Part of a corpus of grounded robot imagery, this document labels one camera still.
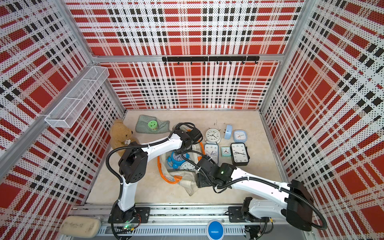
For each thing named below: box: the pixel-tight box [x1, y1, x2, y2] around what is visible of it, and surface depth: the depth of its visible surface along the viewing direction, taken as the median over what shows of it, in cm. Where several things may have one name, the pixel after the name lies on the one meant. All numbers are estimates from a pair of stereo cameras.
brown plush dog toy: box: [110, 119, 140, 157], surface depth 87 cm
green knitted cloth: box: [135, 114, 171, 134], surface depth 113 cm
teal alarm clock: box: [221, 147, 232, 157], surface depth 97 cm
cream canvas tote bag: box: [157, 141, 206, 196], surface depth 76 cm
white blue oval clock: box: [233, 129, 248, 143], surface depth 104 cm
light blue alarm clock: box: [224, 124, 233, 140], surface depth 100 cm
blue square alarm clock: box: [204, 143, 219, 165], surface depth 98 cm
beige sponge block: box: [59, 215, 102, 238], surface depth 69 cm
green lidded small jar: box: [147, 120, 158, 130], surface depth 109 cm
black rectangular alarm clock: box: [230, 142, 250, 166], surface depth 95 cm
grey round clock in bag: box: [179, 161, 196, 170], surface depth 88 cm
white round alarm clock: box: [204, 128, 221, 144], surface depth 103 cm
